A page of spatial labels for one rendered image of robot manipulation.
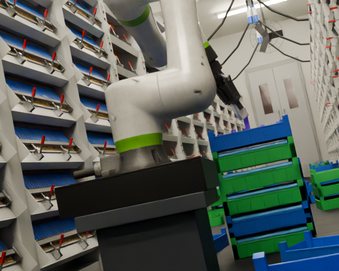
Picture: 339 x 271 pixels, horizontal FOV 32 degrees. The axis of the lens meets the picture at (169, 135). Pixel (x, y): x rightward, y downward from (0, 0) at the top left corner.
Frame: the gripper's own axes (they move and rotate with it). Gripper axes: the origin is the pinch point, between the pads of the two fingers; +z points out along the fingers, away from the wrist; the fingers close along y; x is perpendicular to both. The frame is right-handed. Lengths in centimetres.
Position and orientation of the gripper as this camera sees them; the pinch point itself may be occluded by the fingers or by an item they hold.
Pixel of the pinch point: (239, 110)
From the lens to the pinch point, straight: 222.9
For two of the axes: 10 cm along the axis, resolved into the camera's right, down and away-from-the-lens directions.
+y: 3.8, -1.6, -9.1
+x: 7.3, -5.5, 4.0
